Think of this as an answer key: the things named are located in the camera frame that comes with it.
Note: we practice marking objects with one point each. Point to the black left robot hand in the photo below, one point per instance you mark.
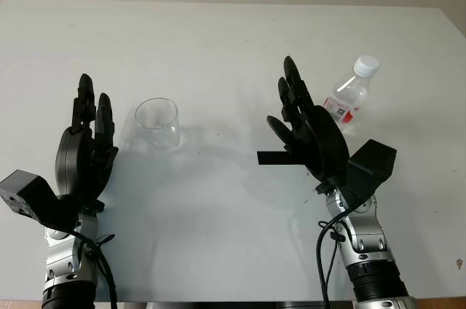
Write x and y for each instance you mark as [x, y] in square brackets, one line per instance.
[71, 156]

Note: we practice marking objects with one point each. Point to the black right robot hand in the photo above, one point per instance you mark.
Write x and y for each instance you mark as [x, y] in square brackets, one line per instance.
[327, 145]

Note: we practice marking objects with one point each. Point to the clear plastic water bottle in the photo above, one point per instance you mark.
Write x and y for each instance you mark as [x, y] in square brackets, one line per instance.
[355, 88]

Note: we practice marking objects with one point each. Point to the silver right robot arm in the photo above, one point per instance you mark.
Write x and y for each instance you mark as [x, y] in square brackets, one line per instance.
[367, 247]

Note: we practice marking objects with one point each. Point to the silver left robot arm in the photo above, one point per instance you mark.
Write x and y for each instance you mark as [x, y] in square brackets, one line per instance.
[69, 261]

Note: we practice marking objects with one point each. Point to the clear glass cup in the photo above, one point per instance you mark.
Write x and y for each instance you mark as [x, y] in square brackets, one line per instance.
[160, 127]

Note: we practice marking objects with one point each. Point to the black tape marker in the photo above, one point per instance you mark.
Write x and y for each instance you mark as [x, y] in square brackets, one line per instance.
[273, 158]

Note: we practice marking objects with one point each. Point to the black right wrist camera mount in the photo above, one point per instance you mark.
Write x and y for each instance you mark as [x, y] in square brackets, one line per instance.
[371, 167]

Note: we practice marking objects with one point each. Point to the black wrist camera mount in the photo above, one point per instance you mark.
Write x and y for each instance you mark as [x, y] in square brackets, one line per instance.
[371, 167]
[32, 192]

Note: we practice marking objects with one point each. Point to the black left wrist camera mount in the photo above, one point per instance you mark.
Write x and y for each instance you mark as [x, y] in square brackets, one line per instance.
[32, 192]

